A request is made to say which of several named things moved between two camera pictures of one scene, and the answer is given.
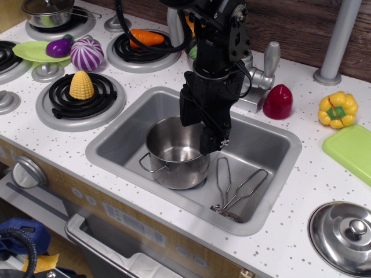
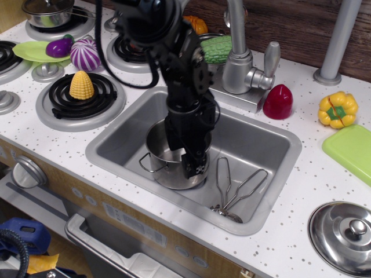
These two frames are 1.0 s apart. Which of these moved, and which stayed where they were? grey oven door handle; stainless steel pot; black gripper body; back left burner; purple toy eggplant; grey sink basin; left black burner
Moved: black gripper body
Stayed: grey oven door handle; purple toy eggplant; left black burner; back left burner; stainless steel pot; grey sink basin
